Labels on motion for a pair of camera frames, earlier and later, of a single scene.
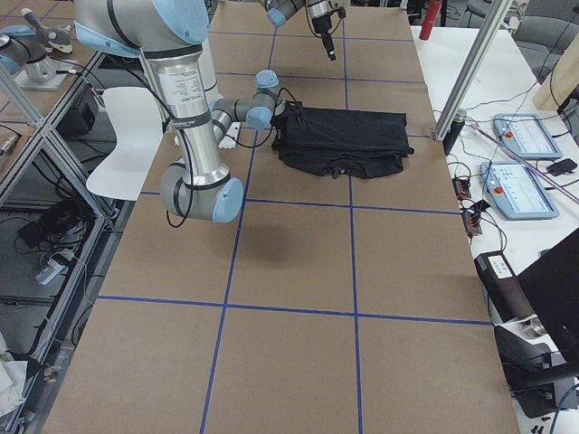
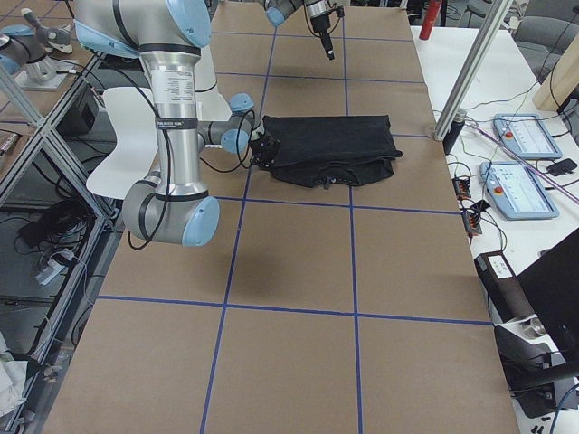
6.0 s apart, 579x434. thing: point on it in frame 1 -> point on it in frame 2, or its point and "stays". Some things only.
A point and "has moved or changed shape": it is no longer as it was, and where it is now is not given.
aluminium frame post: x=472 y=70 stays
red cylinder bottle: x=431 y=17 stays
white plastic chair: x=137 y=117 stays
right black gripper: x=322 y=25 stays
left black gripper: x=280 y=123 -> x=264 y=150
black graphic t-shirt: x=351 y=142 has moved or changed shape
